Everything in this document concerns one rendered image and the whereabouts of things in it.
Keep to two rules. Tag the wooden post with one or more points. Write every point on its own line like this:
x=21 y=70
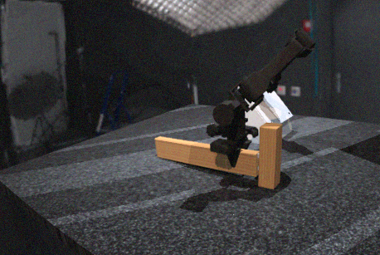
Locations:
x=270 y=155

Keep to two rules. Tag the brown wooden board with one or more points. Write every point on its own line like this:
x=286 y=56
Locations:
x=200 y=154

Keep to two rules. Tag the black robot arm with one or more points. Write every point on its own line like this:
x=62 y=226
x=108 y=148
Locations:
x=299 y=44

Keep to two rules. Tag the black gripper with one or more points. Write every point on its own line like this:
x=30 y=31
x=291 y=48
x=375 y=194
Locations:
x=237 y=132

